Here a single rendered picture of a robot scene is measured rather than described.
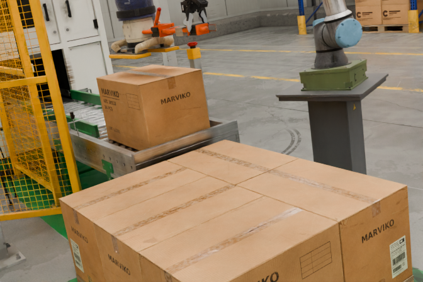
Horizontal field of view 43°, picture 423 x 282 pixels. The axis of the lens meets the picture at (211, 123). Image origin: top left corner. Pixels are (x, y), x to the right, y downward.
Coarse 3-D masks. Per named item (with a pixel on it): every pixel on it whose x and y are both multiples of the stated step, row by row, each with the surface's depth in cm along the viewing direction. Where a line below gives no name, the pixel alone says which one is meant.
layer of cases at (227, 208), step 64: (128, 192) 249; (192, 192) 238; (256, 192) 228; (320, 192) 218; (384, 192) 209; (128, 256) 199; (192, 256) 182; (256, 256) 176; (320, 256) 188; (384, 256) 209
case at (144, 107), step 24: (120, 72) 340; (144, 72) 325; (168, 72) 312; (192, 72) 304; (120, 96) 311; (144, 96) 289; (168, 96) 297; (192, 96) 306; (120, 120) 321; (144, 120) 292; (168, 120) 299; (192, 120) 308; (144, 144) 301
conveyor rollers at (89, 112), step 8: (64, 104) 486; (72, 104) 481; (80, 104) 475; (88, 104) 470; (96, 104) 465; (80, 112) 440; (88, 112) 435; (96, 112) 436; (88, 120) 406; (96, 120) 408; (104, 120) 402; (104, 128) 375; (104, 136) 355; (120, 144) 332
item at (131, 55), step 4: (120, 48) 318; (132, 48) 306; (120, 52) 322; (124, 52) 317; (128, 52) 314; (132, 52) 306; (144, 52) 302; (148, 52) 303; (112, 56) 320; (116, 56) 315; (120, 56) 311; (124, 56) 307; (128, 56) 303; (132, 56) 300; (136, 56) 297; (140, 56) 298; (144, 56) 300; (148, 56) 301
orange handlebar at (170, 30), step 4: (160, 24) 343; (164, 24) 338; (168, 24) 330; (172, 24) 332; (168, 28) 284; (172, 28) 288; (184, 28) 272; (200, 28) 262; (204, 28) 262; (144, 32) 305; (148, 32) 301; (164, 32) 288; (168, 32) 285; (172, 32) 282; (184, 32) 274
